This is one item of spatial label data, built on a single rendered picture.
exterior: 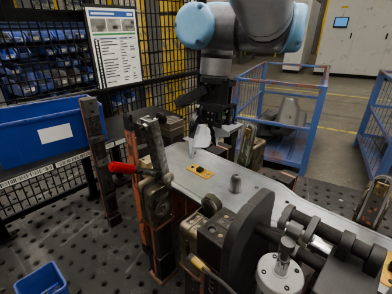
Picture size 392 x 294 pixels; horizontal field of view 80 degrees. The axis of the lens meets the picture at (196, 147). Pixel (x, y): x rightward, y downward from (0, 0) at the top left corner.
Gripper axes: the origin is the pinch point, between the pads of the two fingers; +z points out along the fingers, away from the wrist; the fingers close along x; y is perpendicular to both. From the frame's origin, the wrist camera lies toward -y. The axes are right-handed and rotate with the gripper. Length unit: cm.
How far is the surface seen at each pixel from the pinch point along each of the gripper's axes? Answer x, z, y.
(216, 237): -27.1, -1.0, 21.7
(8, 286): -43, 42, -37
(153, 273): -15.4, 38.1, -4.2
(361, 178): 219, 85, 49
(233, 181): -2.5, 4.5, 11.8
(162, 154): -15.8, -3.5, -0.2
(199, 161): 5.2, 7.1, -4.2
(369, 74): 787, 9, 14
